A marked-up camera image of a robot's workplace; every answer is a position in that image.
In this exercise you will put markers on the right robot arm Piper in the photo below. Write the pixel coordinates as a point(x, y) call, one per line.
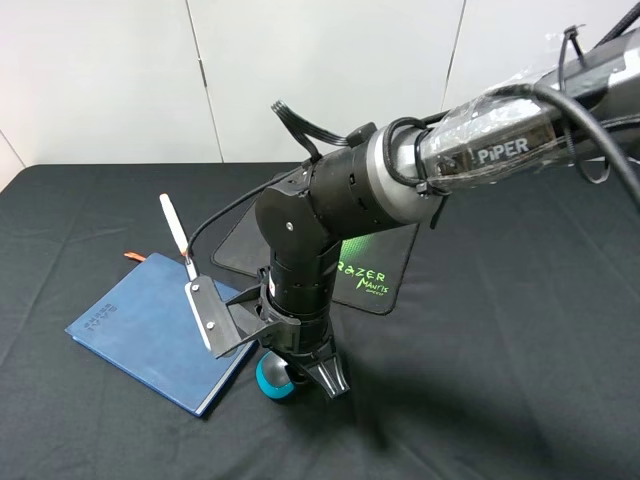
point(405, 172)

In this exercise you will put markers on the black green Razer mouse pad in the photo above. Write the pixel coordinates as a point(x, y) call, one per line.
point(370, 269)

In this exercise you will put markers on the orange ribbon bookmark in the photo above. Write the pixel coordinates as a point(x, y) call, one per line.
point(134, 256)

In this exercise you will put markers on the white marker pen orange caps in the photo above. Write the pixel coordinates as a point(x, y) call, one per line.
point(174, 223)

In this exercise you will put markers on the grey teal computer mouse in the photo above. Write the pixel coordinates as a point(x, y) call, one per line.
point(272, 377)

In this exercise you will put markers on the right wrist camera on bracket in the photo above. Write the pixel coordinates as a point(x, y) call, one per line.
point(224, 325)

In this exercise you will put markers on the black table cloth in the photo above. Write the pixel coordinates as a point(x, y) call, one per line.
point(512, 351)

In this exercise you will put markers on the blue hardcover notebook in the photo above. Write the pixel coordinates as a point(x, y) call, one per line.
point(145, 327)

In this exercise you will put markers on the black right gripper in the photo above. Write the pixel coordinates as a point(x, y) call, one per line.
point(298, 328)

